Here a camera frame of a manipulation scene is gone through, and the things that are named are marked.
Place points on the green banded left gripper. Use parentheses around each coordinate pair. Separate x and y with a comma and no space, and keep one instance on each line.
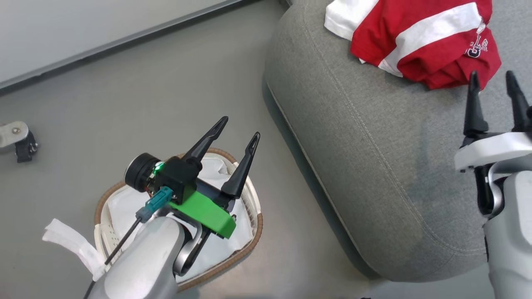
(203,211)

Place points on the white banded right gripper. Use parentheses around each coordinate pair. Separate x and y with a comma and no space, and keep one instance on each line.
(494,149)

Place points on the red and white jersey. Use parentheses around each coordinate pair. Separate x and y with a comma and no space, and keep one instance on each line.
(419,45)

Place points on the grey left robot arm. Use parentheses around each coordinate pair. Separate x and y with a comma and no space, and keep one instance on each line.
(141,261)

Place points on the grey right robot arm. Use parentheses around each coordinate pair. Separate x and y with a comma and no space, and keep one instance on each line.
(511,232)

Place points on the white cloth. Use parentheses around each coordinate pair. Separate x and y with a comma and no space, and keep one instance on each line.
(124,207)

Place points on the grey fabric sofa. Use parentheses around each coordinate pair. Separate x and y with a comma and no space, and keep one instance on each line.
(374,145)

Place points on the white wicker-rimmed laundry basket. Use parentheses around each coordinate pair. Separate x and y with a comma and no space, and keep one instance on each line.
(249,236)

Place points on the black caster wheel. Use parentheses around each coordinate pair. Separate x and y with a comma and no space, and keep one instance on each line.
(25,147)

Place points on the grey metal partition foot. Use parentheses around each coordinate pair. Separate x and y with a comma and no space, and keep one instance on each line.
(10,133)

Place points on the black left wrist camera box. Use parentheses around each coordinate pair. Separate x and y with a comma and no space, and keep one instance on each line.
(178,174)

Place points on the grey partition bottom rail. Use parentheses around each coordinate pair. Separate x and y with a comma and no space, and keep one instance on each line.
(104,46)

